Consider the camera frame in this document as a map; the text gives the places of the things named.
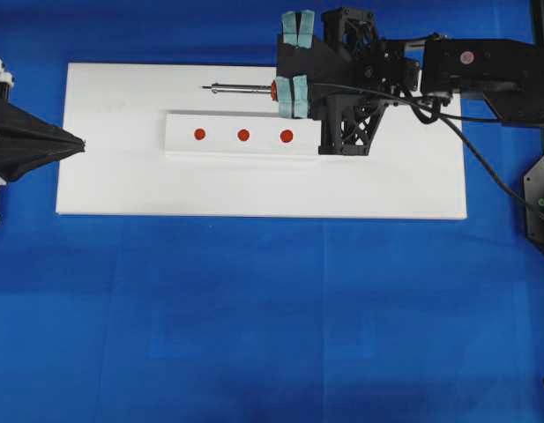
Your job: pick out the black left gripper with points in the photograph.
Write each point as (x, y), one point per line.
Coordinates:
(27, 142)

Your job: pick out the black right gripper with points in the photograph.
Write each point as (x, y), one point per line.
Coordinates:
(359, 71)

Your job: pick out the red-handled soldering iron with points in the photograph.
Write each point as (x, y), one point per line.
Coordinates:
(269, 90)

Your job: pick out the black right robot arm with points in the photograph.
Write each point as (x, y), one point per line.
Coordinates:
(499, 72)

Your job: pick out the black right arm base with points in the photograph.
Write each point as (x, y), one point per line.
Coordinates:
(533, 185)

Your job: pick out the small white raised block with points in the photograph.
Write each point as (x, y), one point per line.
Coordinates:
(239, 135)

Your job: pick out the large white foam board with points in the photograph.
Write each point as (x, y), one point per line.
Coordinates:
(412, 171)

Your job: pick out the blue table cloth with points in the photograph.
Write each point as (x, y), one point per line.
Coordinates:
(137, 319)

